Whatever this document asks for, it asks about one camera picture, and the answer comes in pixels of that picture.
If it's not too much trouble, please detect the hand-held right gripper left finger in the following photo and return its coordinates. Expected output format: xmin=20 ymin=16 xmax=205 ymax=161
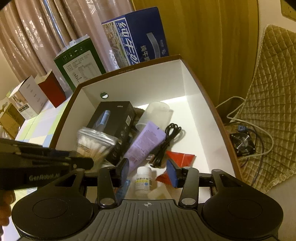
xmin=45 ymin=159 xmax=129 ymax=208

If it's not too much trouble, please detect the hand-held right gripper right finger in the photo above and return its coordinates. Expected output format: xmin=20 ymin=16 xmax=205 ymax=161
xmin=166 ymin=159 xmax=252 ymax=207

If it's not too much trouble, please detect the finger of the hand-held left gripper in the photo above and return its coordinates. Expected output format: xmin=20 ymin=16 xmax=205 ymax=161
xmin=0 ymin=151 xmax=94 ymax=172
xmin=0 ymin=138 xmax=72 ymax=161

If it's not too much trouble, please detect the red packet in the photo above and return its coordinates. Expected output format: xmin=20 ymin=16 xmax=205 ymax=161
xmin=156 ymin=150 xmax=195 ymax=186

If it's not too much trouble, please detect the white pill bottle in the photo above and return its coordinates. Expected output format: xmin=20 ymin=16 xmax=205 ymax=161
xmin=134 ymin=167 xmax=152 ymax=194

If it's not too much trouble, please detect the clear bag of cotton swabs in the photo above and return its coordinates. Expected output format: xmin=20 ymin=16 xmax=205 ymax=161
xmin=77 ymin=127 xmax=119 ymax=163

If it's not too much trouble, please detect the purple tube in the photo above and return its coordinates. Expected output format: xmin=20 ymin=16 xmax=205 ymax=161
xmin=125 ymin=121 xmax=166 ymax=173

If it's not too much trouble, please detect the black cable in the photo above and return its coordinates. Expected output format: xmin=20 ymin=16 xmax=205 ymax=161
xmin=148 ymin=123 xmax=185 ymax=168

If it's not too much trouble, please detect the black product box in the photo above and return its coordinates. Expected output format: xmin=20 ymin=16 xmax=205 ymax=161
xmin=87 ymin=101 xmax=137 ymax=166

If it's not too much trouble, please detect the translucent measuring cup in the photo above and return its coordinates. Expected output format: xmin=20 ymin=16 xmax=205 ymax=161
xmin=135 ymin=101 xmax=174 ymax=131

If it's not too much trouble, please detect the brown storage box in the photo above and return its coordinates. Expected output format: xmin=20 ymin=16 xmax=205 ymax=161
xmin=49 ymin=54 xmax=243 ymax=200

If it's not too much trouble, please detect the person's left hand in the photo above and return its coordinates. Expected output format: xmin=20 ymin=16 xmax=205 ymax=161
xmin=0 ymin=191 xmax=16 ymax=226

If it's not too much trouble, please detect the checked tablecloth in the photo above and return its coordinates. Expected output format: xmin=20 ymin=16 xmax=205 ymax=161
xmin=15 ymin=94 xmax=74 ymax=150

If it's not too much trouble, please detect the brown cardboard box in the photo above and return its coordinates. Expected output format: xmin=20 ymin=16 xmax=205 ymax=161
xmin=0 ymin=103 xmax=25 ymax=139

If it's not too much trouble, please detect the white product box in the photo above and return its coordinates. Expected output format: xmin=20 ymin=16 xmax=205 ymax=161
xmin=8 ymin=76 xmax=48 ymax=120

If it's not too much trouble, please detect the dark red box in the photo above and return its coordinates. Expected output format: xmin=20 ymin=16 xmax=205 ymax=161
xmin=35 ymin=70 xmax=67 ymax=108

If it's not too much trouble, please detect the black computer fan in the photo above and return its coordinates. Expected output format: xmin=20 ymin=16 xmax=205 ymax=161
xmin=230 ymin=132 xmax=257 ymax=158

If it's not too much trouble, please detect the green and white carton box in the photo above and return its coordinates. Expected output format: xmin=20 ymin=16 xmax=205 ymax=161
xmin=53 ymin=35 xmax=107 ymax=92

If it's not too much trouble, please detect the pink patterned curtain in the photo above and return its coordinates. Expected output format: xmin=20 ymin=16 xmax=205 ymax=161
xmin=0 ymin=0 xmax=137 ymax=98

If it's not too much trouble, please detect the chair with quilted cover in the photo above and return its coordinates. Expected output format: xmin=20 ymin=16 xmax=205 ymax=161
xmin=225 ymin=24 xmax=296 ymax=194

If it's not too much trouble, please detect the blue milk carton box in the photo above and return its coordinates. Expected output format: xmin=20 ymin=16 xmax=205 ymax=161
xmin=101 ymin=7 xmax=169 ymax=69

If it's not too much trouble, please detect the yellow curtain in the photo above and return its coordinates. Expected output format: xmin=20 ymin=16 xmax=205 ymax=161
xmin=132 ymin=0 xmax=259 ymax=109

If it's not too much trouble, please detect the white cable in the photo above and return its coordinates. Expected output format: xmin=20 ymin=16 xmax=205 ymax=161
xmin=216 ymin=96 xmax=274 ymax=158

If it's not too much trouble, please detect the wall socket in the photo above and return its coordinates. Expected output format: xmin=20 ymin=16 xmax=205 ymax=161
xmin=280 ymin=0 xmax=296 ymax=19

